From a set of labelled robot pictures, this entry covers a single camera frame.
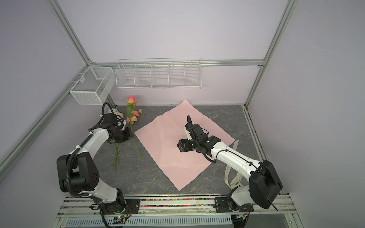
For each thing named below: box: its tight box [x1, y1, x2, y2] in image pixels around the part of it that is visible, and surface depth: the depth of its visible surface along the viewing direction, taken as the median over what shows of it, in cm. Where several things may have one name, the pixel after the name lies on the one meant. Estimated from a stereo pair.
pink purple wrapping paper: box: [134, 99, 236, 191], surface depth 101 cm
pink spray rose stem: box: [126, 108, 143, 128], surface depth 100 cm
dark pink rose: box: [126, 95, 142, 162], surface depth 101 cm
